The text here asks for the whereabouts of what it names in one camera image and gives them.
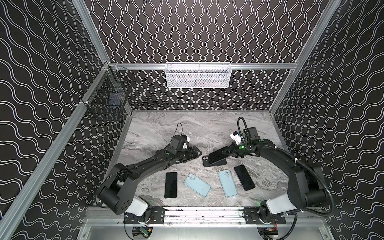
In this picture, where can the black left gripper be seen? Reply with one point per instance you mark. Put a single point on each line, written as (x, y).
(190, 153)

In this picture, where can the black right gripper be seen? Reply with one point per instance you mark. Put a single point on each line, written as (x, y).
(230, 150)

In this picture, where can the black phone case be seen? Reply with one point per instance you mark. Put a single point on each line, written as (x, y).
(208, 163)

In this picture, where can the black smartphone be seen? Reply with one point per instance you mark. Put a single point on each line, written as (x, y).
(218, 155)
(171, 185)
(244, 178)

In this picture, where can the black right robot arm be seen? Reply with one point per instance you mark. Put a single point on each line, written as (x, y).
(306, 190)

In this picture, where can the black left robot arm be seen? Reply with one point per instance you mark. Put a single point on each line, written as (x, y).
(118, 190)

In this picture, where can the light blue phone case right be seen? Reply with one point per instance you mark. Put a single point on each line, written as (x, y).
(228, 184)

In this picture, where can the light blue phone case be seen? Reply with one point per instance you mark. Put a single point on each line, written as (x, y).
(197, 185)
(228, 184)

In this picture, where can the light blue phone case left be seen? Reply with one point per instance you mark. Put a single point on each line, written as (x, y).
(197, 185)

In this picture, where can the aluminium back crossbar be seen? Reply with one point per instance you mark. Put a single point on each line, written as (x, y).
(233, 66)

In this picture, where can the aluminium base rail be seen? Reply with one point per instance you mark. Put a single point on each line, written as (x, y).
(186, 217)

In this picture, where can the white wire mesh basket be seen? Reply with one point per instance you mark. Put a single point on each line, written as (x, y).
(216, 78)

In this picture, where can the black wire mesh basket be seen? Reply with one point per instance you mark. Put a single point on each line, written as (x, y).
(108, 102)

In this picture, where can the aluminium corner post left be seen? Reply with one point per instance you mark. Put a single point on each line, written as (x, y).
(91, 29)

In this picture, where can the aluminium corner post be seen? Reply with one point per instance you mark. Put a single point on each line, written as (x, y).
(314, 37)
(91, 29)

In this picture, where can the aluminium corner post right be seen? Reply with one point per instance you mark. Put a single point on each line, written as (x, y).
(314, 37)

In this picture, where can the aluminium left side rail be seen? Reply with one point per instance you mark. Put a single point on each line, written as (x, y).
(20, 205)

